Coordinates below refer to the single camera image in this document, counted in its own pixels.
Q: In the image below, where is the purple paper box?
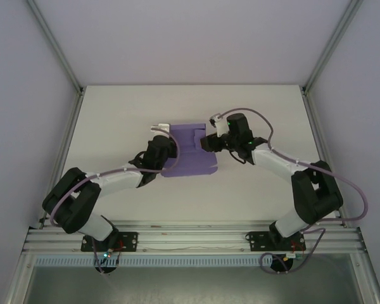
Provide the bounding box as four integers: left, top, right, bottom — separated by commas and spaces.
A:
160, 123, 219, 178

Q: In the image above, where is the grey sheet metal panel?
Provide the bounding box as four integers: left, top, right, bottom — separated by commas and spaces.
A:
22, 265, 368, 304

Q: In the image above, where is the aluminium table side rail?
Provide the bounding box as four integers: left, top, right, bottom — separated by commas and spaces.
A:
37, 87, 85, 229
300, 87, 350, 227

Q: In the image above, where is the aluminium mounting rail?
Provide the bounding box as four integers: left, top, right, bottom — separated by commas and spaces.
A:
22, 220, 367, 254

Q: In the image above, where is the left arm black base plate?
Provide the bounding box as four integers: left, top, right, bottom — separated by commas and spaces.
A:
80, 231, 139, 253

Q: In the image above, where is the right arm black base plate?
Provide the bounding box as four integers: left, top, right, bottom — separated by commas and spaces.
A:
246, 231, 306, 253

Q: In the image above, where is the grey slotted cable duct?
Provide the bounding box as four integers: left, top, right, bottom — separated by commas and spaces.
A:
34, 255, 273, 267

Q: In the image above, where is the aluminium frame post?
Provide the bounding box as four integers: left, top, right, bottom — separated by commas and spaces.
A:
27, 0, 84, 93
302, 0, 364, 93

